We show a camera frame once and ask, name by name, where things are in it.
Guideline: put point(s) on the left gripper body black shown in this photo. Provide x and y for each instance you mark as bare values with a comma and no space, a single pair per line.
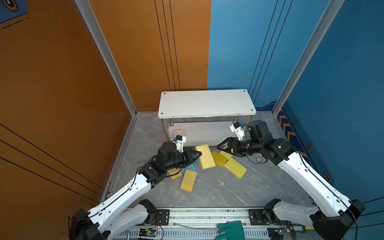
180,160

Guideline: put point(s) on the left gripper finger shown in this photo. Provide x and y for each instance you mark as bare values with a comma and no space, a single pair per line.
190,160
192,154

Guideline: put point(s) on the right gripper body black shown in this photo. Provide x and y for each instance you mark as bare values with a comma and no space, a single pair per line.
244,147

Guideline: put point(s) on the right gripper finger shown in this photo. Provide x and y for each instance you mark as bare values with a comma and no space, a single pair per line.
228,144
234,154

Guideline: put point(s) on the yellow foam sponge front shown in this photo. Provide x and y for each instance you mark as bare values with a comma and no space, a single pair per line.
206,159

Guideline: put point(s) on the yellow foam sponge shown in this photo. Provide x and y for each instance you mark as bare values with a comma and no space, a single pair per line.
188,181
175,174
206,159

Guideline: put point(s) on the pale pink foam sponge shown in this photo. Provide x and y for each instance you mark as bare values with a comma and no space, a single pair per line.
180,132

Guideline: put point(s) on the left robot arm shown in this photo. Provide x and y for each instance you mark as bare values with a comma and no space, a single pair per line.
124,209

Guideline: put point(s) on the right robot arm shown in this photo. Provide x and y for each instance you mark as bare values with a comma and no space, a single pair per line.
333,213

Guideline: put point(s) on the white two-tier shelf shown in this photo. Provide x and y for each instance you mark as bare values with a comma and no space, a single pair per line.
206,116

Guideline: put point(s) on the yellow-green sponge upper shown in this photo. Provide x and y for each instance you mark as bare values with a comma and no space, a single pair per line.
226,155

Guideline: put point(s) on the yellow-green sponge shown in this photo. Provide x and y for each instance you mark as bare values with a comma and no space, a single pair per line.
235,168
226,155

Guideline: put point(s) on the blue sponge lower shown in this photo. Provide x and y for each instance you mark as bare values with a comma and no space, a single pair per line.
190,167

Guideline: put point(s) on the yellow foam sponge left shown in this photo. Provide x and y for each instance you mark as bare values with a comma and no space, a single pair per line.
175,174

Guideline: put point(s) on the thick yellow sponge centre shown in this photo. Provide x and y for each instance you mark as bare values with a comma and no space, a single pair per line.
219,159

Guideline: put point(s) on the yellow-green sponge lower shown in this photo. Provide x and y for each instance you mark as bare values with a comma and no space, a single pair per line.
235,168

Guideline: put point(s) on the yellow foam sponge middle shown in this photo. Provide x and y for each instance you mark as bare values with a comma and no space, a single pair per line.
188,181

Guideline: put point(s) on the green rubber glove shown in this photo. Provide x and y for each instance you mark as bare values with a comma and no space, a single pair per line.
230,231

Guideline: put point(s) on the small circuit board left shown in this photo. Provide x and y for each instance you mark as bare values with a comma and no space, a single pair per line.
148,234

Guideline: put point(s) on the small circuit board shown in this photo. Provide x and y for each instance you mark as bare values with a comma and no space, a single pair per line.
148,234
276,234

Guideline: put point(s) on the small circuit board right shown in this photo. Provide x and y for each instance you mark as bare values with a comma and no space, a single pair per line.
276,234

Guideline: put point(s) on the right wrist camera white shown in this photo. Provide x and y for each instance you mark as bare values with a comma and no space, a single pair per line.
238,130

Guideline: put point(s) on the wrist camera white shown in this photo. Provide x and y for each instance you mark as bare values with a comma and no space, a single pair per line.
238,130
179,141

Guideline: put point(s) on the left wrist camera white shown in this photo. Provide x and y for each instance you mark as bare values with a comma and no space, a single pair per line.
179,141

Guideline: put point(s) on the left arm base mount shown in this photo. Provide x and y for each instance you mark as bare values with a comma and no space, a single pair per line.
161,217

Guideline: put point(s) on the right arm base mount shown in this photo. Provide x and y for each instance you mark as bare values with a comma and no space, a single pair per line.
257,217

